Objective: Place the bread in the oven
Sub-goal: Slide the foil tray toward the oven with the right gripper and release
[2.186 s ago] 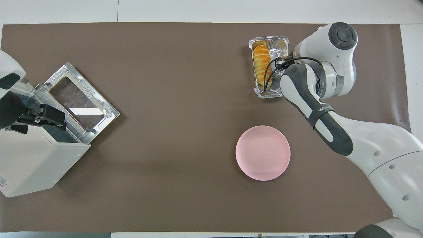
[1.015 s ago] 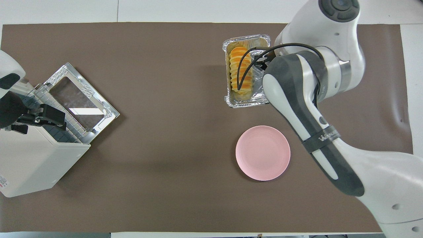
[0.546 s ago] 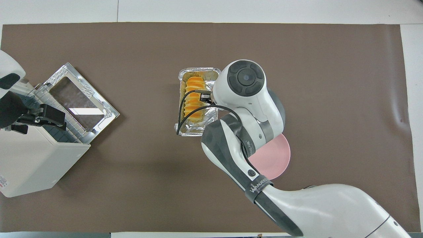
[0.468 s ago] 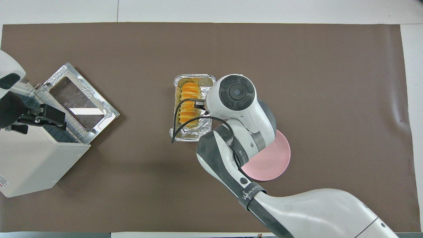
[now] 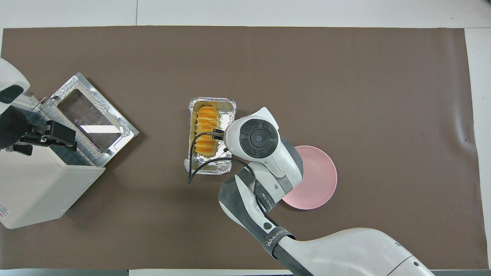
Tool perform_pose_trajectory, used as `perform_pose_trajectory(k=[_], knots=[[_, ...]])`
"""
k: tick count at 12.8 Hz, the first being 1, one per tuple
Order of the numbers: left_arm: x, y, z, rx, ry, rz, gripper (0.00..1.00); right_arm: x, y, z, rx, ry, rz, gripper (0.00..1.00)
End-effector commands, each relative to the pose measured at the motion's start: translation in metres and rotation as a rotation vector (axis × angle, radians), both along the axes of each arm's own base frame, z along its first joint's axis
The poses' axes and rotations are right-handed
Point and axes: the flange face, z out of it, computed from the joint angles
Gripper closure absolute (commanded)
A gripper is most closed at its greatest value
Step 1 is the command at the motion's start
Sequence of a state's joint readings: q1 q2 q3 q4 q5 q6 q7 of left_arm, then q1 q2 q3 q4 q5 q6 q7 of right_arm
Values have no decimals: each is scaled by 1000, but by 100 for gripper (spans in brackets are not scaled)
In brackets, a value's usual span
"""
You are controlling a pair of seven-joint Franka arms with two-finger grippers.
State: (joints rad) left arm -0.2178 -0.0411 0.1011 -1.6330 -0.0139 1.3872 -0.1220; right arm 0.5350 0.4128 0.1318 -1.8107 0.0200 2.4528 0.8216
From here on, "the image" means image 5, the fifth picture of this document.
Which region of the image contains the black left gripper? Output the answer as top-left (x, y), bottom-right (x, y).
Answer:
top-left (0, 105), bottom-right (78, 156)

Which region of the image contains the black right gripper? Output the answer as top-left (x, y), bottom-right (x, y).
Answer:
top-left (213, 130), bottom-right (227, 151)

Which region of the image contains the aluminium foil baking tray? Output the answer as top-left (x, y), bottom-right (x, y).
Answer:
top-left (183, 97), bottom-right (237, 175)

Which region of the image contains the yellow ridged bread loaf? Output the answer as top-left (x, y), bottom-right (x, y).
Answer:
top-left (195, 106), bottom-right (221, 156)

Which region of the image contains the metal oven rack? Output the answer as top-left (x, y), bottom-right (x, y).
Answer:
top-left (33, 98), bottom-right (96, 167)

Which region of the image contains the cream toaster oven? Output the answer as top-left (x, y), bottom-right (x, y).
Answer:
top-left (0, 72), bottom-right (139, 230)

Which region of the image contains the glass oven door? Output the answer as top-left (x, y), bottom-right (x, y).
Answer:
top-left (50, 72), bottom-right (139, 167)

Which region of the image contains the pink round plate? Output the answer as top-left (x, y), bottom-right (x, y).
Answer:
top-left (282, 145), bottom-right (338, 210)

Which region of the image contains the brown table mat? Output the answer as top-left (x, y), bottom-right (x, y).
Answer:
top-left (0, 26), bottom-right (480, 271)

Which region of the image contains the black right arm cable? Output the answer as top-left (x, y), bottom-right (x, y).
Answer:
top-left (187, 130), bottom-right (255, 184)

